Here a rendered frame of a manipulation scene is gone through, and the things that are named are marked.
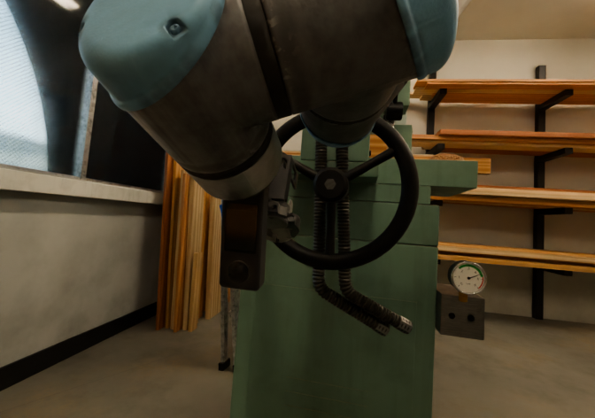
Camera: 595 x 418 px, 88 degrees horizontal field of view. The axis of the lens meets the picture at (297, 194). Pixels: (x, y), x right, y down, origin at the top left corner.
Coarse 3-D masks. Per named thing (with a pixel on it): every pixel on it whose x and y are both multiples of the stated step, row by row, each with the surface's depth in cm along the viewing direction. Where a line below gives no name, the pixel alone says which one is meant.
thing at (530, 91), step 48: (432, 96) 291; (480, 96) 284; (528, 96) 277; (576, 96) 270; (432, 144) 277; (480, 144) 265; (528, 144) 259; (576, 144) 252; (480, 192) 248; (528, 192) 252; (576, 192) 247
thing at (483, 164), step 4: (284, 152) 91; (288, 152) 90; (292, 152) 90; (472, 160) 80; (476, 160) 80; (480, 160) 80; (484, 160) 80; (488, 160) 79; (480, 164) 80; (484, 164) 80; (488, 164) 79; (480, 168) 80; (484, 168) 79; (488, 168) 79; (480, 172) 80; (484, 172) 79; (488, 172) 79
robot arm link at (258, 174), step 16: (272, 144) 26; (272, 160) 27; (192, 176) 26; (240, 176) 25; (256, 176) 27; (272, 176) 29; (208, 192) 29; (224, 192) 27; (240, 192) 27; (256, 192) 28
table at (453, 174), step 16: (304, 160) 64; (416, 160) 68; (432, 160) 68; (448, 160) 67; (464, 160) 66; (304, 176) 67; (368, 176) 61; (384, 176) 69; (432, 176) 67; (448, 176) 67; (464, 176) 66; (432, 192) 78; (448, 192) 76
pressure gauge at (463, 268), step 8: (456, 264) 60; (464, 264) 59; (472, 264) 58; (448, 272) 61; (456, 272) 59; (464, 272) 59; (472, 272) 58; (480, 272) 58; (456, 280) 59; (464, 280) 58; (472, 280) 58; (480, 280) 58; (456, 288) 58; (464, 288) 58; (472, 288) 58; (480, 288) 58; (464, 296) 60
